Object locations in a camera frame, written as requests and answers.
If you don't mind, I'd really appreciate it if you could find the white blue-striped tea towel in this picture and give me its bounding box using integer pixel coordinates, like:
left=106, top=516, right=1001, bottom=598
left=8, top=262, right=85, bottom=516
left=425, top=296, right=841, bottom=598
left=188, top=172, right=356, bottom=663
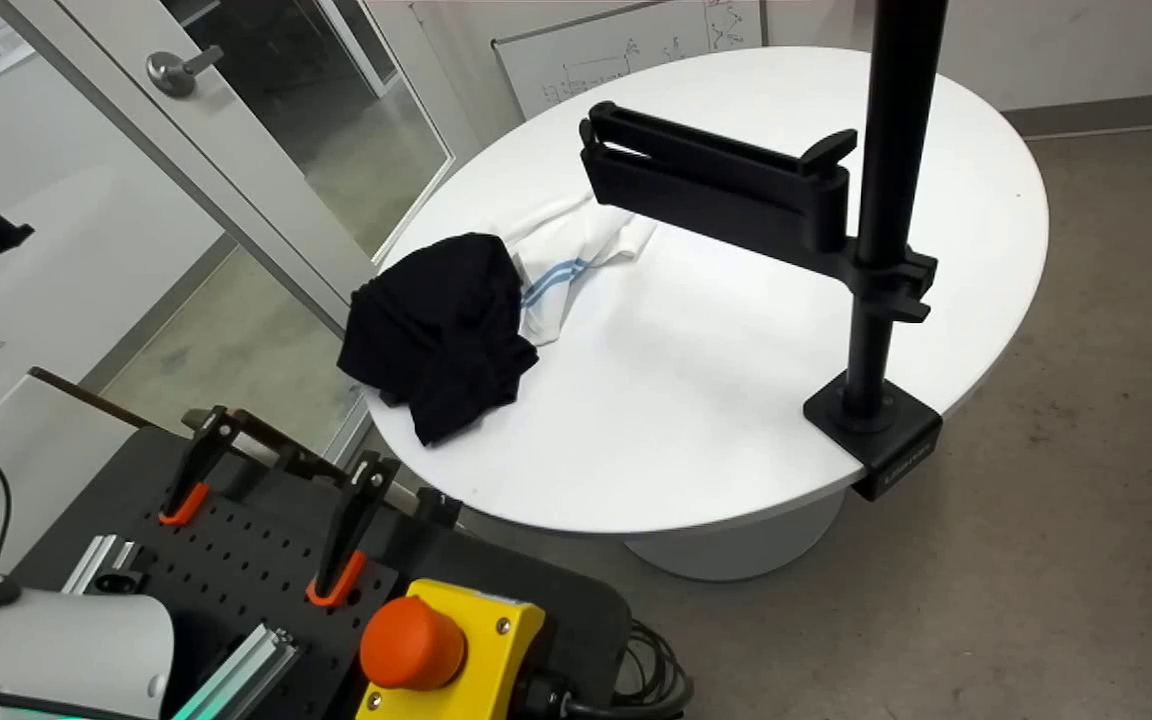
left=501, top=193, right=659, bottom=350

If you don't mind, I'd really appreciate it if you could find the black cloth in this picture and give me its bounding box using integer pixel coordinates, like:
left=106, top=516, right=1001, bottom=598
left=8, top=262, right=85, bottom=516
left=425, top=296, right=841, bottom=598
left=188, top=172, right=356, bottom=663
left=336, top=233, right=543, bottom=447

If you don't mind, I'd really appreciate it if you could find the yellow emergency stop red button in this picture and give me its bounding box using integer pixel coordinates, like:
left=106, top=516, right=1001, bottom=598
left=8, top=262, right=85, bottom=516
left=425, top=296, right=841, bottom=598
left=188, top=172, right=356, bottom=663
left=354, top=575, right=554, bottom=720

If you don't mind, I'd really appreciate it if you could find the black perforated workbench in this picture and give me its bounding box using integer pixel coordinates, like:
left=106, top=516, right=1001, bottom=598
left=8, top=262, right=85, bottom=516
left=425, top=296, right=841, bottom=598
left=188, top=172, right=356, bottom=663
left=8, top=423, right=640, bottom=720

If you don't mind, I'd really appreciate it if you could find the grey door with glass pane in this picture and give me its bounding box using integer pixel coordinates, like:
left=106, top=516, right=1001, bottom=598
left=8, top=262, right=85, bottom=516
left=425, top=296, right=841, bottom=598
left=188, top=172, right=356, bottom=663
left=0, top=0, right=478, bottom=332

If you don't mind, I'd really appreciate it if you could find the long aluminium profile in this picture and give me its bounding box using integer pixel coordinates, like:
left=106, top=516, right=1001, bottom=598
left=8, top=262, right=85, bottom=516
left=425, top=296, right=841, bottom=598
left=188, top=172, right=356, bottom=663
left=172, top=620, right=300, bottom=720

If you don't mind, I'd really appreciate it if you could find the thin dark metal bar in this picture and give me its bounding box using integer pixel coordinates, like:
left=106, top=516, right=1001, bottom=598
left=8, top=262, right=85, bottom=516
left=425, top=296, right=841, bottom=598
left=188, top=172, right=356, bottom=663
left=27, top=365, right=209, bottom=444

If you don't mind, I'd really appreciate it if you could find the short aluminium profile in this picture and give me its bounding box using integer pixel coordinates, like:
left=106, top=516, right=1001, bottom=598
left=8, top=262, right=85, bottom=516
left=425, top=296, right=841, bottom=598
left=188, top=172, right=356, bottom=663
left=56, top=533, right=147, bottom=598

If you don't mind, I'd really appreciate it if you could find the thick black cable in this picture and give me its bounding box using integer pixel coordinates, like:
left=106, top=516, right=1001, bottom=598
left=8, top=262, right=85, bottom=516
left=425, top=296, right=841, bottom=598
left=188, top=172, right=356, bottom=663
left=520, top=616, right=698, bottom=720

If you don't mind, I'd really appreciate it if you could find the orange-handled black clamp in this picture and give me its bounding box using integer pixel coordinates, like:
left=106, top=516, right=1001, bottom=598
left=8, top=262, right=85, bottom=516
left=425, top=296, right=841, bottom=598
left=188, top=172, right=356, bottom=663
left=157, top=404, right=255, bottom=537
left=305, top=452, right=401, bottom=616

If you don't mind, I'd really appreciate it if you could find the silver door handle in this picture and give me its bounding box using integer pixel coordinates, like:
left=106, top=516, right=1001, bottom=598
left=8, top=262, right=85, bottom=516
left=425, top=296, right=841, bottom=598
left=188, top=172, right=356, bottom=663
left=146, top=39, right=227, bottom=100

